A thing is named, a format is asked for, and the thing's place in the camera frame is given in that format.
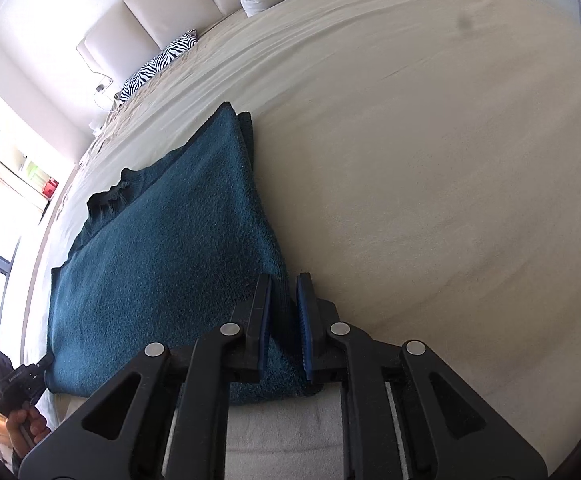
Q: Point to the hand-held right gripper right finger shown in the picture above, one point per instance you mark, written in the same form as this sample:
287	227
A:
304	325

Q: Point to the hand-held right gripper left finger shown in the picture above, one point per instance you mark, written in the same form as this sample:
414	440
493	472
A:
265	320

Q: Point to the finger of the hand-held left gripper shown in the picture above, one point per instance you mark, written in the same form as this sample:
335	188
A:
40	370

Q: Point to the dark teal sweater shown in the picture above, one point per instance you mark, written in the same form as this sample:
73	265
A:
170	270

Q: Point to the person's left hand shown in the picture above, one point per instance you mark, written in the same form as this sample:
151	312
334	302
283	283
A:
25	425

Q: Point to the red box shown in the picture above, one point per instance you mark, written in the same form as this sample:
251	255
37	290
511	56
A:
50	190

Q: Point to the bed with beige sheet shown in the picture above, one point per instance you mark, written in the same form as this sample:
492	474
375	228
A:
445	185

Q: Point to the green plastic container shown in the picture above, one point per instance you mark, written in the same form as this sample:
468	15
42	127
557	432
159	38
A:
34	171

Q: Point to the beige curtain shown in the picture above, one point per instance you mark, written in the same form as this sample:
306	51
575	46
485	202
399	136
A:
0	165

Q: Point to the white shelf unit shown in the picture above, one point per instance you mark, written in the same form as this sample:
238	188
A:
15	160

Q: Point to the zebra print pillow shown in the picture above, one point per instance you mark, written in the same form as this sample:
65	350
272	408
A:
155	62

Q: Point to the beige padded headboard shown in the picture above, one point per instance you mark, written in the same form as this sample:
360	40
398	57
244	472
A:
160	15

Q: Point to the wall socket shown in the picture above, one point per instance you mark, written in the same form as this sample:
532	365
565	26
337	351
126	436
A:
101	86

